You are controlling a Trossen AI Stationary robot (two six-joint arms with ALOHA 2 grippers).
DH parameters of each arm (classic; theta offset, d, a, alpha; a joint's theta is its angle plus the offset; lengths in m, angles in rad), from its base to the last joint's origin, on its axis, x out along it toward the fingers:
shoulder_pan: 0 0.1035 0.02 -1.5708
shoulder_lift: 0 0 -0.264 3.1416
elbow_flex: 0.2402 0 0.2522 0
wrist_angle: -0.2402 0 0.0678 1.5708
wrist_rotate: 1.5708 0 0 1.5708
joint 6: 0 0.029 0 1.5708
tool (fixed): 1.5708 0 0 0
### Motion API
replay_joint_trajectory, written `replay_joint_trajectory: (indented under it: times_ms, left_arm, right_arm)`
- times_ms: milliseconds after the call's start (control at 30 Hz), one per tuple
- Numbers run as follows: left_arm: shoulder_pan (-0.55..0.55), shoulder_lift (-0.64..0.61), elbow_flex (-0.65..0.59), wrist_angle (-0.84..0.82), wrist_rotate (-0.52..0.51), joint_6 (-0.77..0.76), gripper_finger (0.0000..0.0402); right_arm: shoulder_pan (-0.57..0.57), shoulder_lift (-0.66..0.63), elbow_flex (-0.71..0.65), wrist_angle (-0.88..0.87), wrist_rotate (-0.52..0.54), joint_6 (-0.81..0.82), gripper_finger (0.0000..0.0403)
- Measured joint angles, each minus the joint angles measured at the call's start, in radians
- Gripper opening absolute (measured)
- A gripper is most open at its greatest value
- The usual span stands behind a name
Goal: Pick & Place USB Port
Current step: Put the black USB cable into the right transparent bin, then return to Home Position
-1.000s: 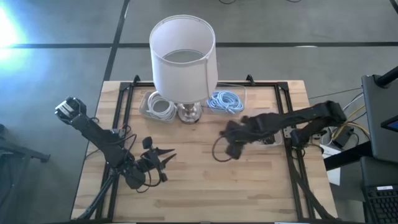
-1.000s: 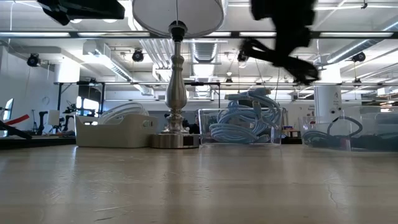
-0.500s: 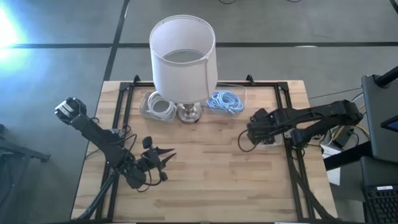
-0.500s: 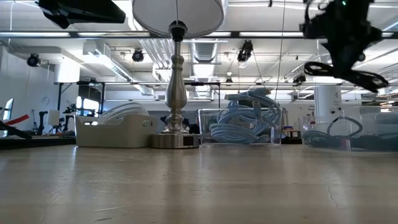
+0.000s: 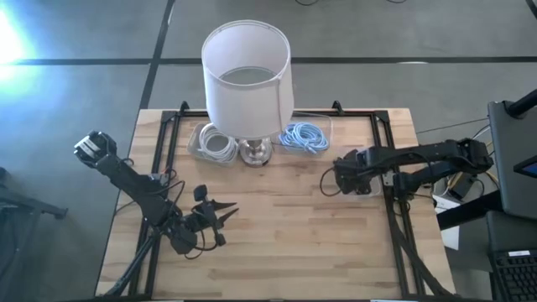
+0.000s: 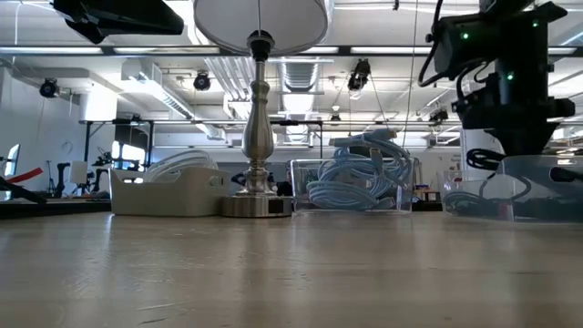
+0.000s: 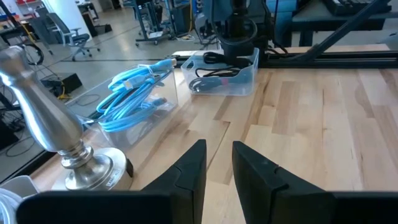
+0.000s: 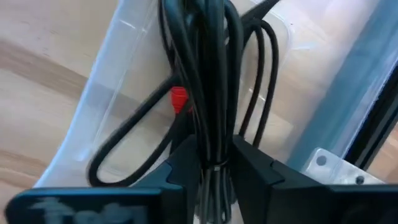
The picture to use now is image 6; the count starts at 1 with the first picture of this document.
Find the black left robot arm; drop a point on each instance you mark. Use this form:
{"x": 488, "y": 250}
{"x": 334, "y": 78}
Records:
{"x": 118, "y": 18}

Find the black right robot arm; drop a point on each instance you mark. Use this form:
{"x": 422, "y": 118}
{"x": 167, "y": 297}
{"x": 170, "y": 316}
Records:
{"x": 492, "y": 41}

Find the background black robot arm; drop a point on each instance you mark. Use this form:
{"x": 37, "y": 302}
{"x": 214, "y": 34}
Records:
{"x": 99, "y": 175}
{"x": 61, "y": 180}

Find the black ceiling spot lamp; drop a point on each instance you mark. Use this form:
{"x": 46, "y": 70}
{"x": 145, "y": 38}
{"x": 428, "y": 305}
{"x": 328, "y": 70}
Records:
{"x": 201, "y": 81}
{"x": 360, "y": 75}
{"x": 439, "y": 115}
{"x": 48, "y": 88}

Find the clear plastic container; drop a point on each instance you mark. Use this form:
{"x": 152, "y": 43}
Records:
{"x": 546, "y": 200}
{"x": 298, "y": 191}

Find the person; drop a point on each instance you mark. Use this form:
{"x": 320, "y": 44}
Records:
{"x": 284, "y": 187}

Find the white shade silver table lamp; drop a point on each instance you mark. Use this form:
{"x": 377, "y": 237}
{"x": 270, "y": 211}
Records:
{"x": 257, "y": 136}

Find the frosted white plastic container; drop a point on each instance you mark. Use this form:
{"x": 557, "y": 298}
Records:
{"x": 173, "y": 196}

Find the black overhead crossbar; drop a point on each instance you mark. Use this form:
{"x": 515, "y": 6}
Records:
{"x": 109, "y": 50}

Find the white background box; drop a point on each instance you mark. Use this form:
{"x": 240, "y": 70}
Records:
{"x": 78, "y": 172}

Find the red bar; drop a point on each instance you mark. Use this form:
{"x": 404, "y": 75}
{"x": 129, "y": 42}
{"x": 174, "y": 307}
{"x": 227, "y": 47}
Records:
{"x": 25, "y": 175}

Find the ribbed silver air duct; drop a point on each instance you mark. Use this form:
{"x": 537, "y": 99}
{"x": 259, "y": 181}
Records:
{"x": 298, "y": 75}

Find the black background rack frame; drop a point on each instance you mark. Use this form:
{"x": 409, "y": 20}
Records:
{"x": 150, "y": 136}

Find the black aluminium table frame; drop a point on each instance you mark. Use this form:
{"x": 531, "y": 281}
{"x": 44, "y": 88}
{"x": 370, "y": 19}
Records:
{"x": 54, "y": 208}

